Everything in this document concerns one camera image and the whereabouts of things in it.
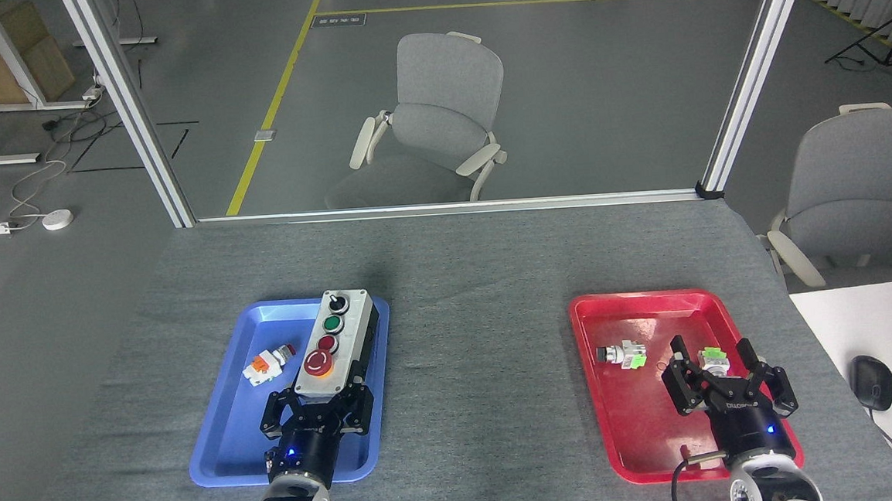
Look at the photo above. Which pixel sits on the white power strip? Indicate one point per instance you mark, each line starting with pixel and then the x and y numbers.
pixel 92 92

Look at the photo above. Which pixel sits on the grey control box with buttons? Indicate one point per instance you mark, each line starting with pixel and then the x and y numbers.
pixel 347 338

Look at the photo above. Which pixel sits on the red plastic tray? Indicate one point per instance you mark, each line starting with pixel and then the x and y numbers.
pixel 642 417

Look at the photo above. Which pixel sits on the white side table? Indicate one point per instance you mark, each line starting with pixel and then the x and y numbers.
pixel 884 317

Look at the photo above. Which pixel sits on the metal floor outlet plate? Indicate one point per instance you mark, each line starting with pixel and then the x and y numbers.
pixel 265 135

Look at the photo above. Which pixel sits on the blue plastic tray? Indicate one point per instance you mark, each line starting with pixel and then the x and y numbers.
pixel 233 434

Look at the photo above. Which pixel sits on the green switch with black knob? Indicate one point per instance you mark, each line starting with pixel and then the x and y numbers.
pixel 623 354

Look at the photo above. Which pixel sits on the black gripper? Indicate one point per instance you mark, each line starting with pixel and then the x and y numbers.
pixel 747 422
pixel 315 444

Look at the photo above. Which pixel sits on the silver aluminium post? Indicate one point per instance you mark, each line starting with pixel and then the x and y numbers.
pixel 127 107
pixel 760 68

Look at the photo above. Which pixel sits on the silver aluminium rail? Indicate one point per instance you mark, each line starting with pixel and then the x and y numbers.
pixel 451 207

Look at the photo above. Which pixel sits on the dark floor sign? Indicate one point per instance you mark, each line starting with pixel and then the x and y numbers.
pixel 339 21

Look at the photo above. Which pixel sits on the orange switch with red button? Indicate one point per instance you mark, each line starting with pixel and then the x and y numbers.
pixel 263 366

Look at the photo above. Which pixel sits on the brown cardboard box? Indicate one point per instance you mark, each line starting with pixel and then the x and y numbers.
pixel 22 25
pixel 55 69

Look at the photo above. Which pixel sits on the white round puck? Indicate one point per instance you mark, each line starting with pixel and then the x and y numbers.
pixel 58 220

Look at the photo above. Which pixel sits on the black computer mouse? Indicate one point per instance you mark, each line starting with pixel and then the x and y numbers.
pixel 872 383

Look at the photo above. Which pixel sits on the green push button switch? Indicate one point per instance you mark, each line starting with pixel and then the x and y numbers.
pixel 712 356

